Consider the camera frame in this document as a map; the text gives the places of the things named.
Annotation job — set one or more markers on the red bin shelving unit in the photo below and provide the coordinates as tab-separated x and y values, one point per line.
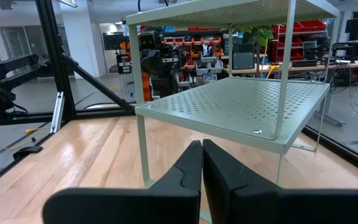
312	26

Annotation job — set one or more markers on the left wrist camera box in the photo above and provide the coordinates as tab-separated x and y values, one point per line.
147	40

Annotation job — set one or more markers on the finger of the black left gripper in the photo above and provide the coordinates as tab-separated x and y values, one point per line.
154	62
181	59

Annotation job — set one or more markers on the pale green perforated metal shelf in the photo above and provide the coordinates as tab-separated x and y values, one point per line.
235	105

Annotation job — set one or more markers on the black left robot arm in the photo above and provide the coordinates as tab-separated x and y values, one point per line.
163	85

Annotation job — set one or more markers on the green potted plant black pot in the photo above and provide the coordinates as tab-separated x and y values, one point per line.
261	34

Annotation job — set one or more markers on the silver aluminium bracket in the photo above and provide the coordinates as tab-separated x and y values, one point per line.
57	112

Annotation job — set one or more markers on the dark grey equipment box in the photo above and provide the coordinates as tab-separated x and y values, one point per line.
243	59

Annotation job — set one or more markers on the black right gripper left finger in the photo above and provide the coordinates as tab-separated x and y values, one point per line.
135	205

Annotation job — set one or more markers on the black computer monitor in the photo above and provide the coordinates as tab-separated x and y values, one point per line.
357	28

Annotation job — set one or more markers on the black aluminium table frame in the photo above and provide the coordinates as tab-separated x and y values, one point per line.
54	62

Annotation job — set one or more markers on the orange parts bin rack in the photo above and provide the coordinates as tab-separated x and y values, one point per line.
191	63

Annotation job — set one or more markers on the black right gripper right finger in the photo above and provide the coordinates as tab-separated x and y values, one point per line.
259	205

